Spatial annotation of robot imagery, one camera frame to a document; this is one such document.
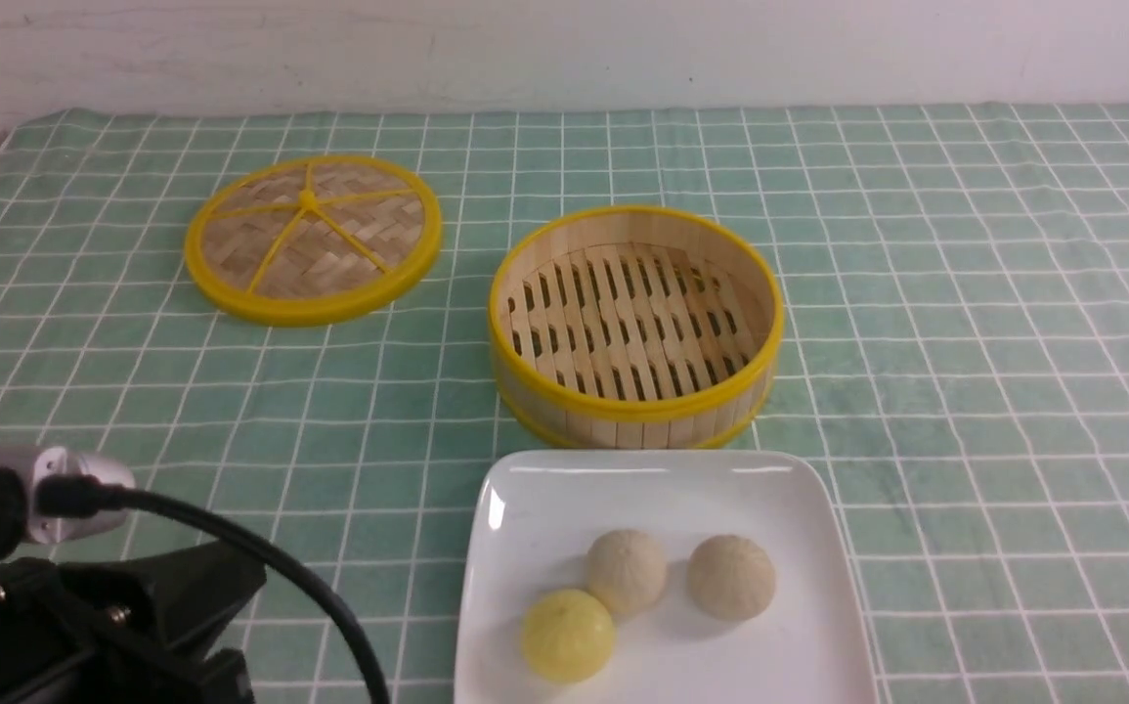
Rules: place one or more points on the yellow-rimmed bamboo steamer lid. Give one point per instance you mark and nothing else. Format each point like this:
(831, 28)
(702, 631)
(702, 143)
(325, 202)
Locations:
(314, 241)

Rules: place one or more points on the white steamed bun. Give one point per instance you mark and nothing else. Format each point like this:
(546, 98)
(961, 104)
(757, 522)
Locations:
(731, 578)
(627, 570)

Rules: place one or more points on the yellow-rimmed bamboo steamer basket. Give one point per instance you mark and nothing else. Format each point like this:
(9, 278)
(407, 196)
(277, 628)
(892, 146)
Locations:
(635, 327)

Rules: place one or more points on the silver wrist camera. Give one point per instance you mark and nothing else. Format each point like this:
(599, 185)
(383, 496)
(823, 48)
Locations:
(36, 495)

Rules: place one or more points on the white square plate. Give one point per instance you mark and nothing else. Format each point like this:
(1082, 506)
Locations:
(535, 520)

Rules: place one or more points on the green checkered tablecloth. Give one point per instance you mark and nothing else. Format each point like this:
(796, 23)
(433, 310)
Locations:
(956, 360)

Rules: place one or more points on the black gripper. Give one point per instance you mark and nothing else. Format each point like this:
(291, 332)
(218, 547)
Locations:
(143, 630)

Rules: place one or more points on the yellow steamed bun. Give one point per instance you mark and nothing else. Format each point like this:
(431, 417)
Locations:
(567, 636)

